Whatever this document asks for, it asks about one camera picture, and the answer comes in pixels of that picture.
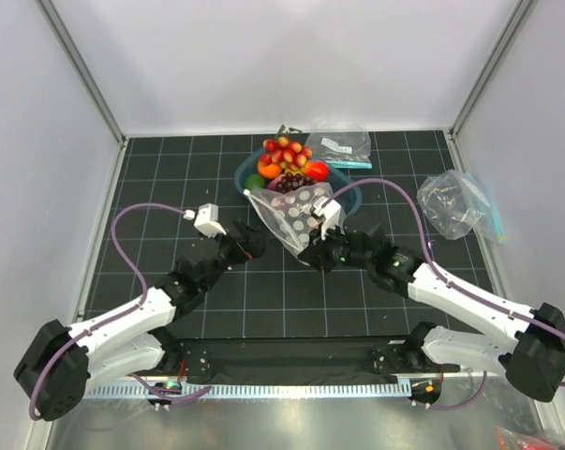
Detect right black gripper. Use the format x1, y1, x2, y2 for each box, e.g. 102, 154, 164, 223
298, 220, 372, 274

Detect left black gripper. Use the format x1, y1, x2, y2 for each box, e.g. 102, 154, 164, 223
200, 218, 269, 293

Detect clear dotted zip bag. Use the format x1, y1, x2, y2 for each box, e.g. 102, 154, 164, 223
244, 183, 346, 258

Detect dark red grape bunch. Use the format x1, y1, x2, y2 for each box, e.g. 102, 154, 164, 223
274, 172, 315, 194

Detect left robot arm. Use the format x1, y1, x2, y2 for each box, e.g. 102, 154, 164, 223
14, 219, 267, 422

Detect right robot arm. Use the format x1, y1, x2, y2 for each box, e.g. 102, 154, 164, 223
298, 227, 565, 402

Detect flat zip bag blue zipper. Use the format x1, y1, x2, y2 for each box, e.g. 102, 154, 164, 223
305, 129, 372, 170

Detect crumpled clear zip bag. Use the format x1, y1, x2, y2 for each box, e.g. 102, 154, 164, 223
416, 170, 505, 244

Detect green lime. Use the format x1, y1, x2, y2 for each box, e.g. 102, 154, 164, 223
244, 173, 267, 191

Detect orange fruit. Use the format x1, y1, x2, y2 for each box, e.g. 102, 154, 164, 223
257, 162, 283, 180

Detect blue plastic basket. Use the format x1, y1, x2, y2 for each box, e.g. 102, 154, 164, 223
233, 147, 363, 217

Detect red tomato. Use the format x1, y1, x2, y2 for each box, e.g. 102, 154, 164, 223
303, 161, 329, 183

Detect red cherry bunch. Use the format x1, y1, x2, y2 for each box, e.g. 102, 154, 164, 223
258, 136, 313, 173

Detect red packaged item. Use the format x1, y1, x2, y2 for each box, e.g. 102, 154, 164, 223
496, 427, 565, 450

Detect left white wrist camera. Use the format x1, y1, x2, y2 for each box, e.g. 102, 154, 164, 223
183, 203, 227, 238

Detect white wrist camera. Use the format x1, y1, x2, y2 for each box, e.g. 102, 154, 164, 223
183, 203, 227, 238
311, 197, 342, 240

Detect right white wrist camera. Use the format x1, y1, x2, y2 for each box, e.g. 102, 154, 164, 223
311, 197, 342, 240

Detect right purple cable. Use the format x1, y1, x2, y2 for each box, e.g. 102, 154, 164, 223
328, 177, 565, 409

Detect purple cable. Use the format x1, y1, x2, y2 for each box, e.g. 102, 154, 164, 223
328, 177, 565, 409
28, 202, 194, 426

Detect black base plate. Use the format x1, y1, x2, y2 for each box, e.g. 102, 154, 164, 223
182, 336, 460, 386

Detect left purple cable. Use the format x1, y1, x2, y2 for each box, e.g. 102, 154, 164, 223
28, 202, 194, 426

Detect perforated metal rail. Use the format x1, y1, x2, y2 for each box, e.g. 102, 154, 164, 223
84, 379, 411, 401

